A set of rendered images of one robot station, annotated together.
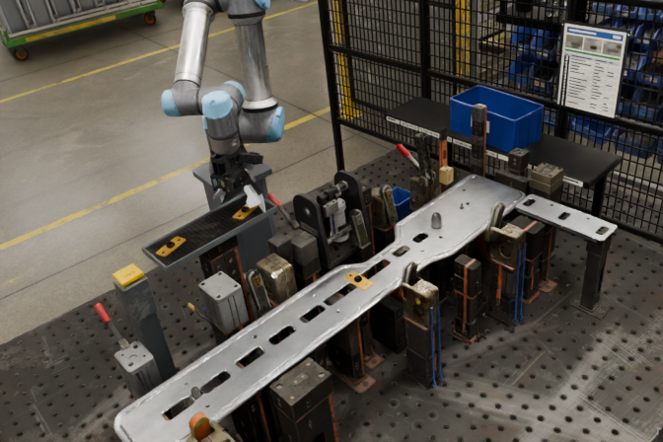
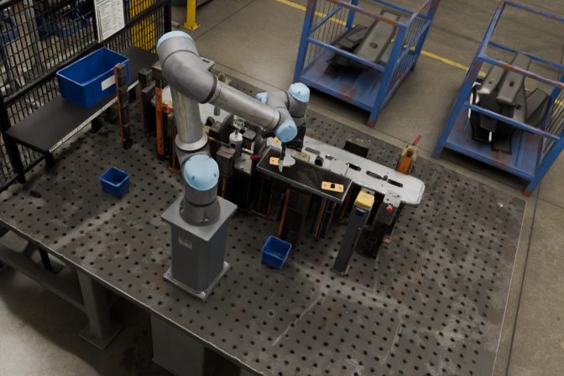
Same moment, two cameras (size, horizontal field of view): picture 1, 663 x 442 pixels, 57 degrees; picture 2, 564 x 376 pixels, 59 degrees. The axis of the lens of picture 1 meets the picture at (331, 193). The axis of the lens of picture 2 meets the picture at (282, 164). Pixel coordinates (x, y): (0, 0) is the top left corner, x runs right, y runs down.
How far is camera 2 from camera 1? 282 cm
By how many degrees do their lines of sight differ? 90
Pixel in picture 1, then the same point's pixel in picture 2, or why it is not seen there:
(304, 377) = (357, 138)
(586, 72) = (108, 10)
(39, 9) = not seen: outside the picture
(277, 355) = (346, 156)
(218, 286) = (339, 166)
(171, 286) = (247, 322)
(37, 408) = (392, 344)
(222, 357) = (359, 177)
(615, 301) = not seen: hidden behind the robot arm
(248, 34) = not seen: hidden behind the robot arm
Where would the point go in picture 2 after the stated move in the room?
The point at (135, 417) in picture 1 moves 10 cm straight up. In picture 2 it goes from (410, 196) to (417, 180)
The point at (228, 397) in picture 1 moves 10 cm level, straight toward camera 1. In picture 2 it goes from (378, 167) to (390, 159)
